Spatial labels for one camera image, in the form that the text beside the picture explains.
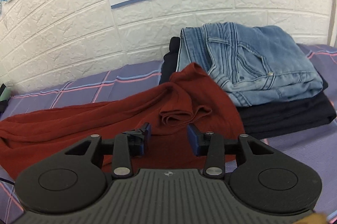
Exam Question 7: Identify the dark red pants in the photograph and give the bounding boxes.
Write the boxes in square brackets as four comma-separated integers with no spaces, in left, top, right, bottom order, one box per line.
[1,63,245,178]

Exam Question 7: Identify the folded black garment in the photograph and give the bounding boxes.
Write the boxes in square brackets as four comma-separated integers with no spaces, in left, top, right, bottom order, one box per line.
[158,36,337,140]

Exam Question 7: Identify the folded blue jeans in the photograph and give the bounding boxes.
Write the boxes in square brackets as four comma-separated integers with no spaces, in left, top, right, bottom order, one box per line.
[177,22,323,107]

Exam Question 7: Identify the green folded mat with strap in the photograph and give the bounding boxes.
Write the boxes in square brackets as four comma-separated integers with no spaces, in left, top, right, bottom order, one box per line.
[0,84,11,114]

